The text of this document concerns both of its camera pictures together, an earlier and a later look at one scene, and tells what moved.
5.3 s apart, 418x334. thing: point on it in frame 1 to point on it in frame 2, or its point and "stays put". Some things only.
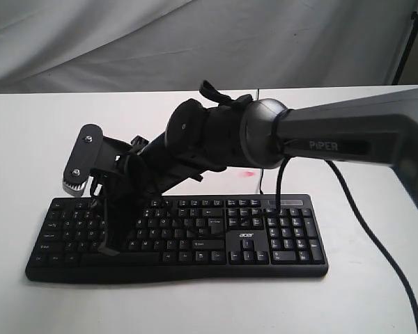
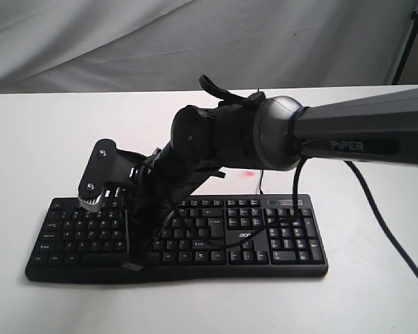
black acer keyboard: (184, 239) stays put
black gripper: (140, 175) to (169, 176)
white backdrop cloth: (93, 46) stays put
